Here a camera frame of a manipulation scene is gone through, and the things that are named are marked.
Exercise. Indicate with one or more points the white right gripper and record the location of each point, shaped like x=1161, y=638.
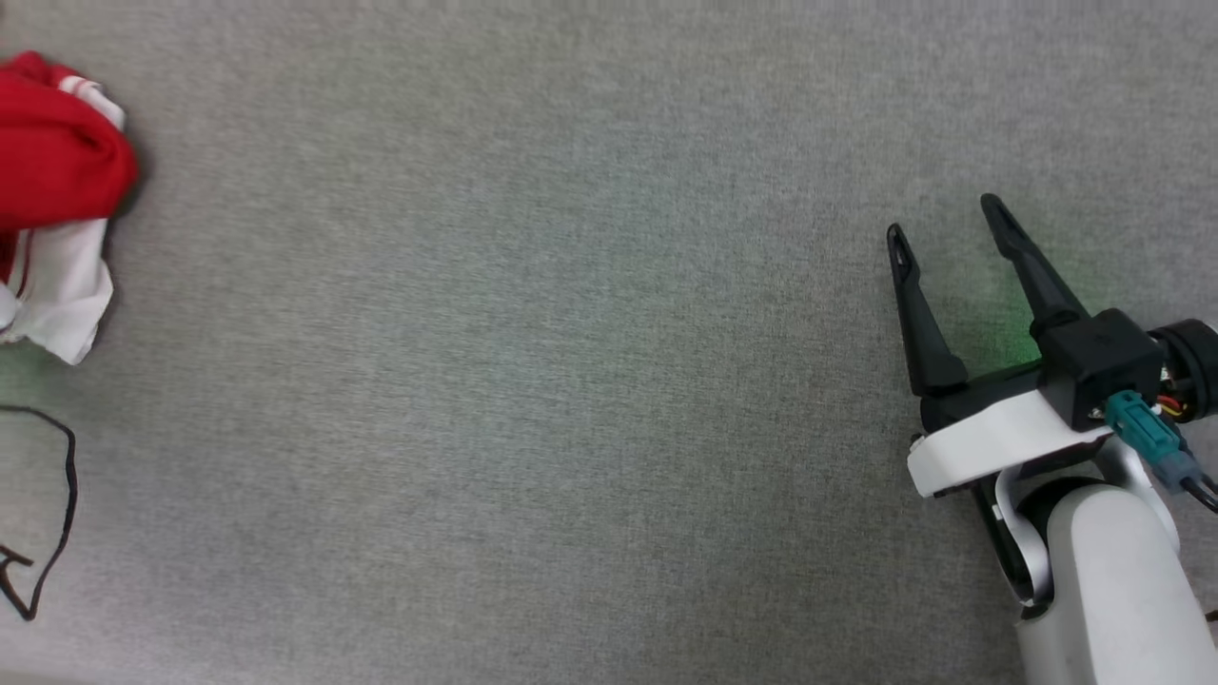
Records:
x=990, y=438

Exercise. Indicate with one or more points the red and white jersey garment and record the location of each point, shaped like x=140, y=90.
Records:
x=57, y=162

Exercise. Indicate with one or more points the black cylindrical right wrist module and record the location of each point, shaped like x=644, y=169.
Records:
x=1194, y=366

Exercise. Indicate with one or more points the grey fabric sofa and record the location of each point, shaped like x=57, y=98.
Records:
x=523, y=381

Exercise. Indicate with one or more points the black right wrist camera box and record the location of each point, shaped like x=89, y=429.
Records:
x=1099, y=362

